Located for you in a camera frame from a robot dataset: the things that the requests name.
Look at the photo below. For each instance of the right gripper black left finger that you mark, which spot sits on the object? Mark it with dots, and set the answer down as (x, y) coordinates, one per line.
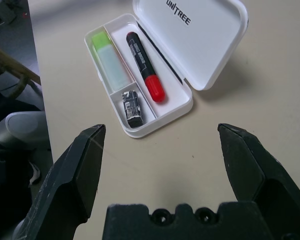
(65, 175)

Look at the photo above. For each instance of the white Unitree pencil case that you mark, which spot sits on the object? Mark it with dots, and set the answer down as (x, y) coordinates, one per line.
(202, 50)

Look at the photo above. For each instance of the grey robot right leg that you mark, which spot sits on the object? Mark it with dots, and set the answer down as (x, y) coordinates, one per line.
(20, 130)

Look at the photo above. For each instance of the wooden chair frame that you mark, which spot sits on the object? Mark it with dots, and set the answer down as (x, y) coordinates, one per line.
(27, 73)

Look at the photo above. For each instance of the green translucent highlighter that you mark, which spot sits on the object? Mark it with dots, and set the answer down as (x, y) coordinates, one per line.
(110, 62)

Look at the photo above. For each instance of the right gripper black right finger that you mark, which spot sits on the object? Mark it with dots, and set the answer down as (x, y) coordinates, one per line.
(247, 162)

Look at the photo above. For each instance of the black and white shoe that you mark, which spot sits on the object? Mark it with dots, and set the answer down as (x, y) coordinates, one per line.
(35, 173)

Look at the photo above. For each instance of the black marker with red cap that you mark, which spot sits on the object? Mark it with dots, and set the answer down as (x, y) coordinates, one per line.
(142, 60)

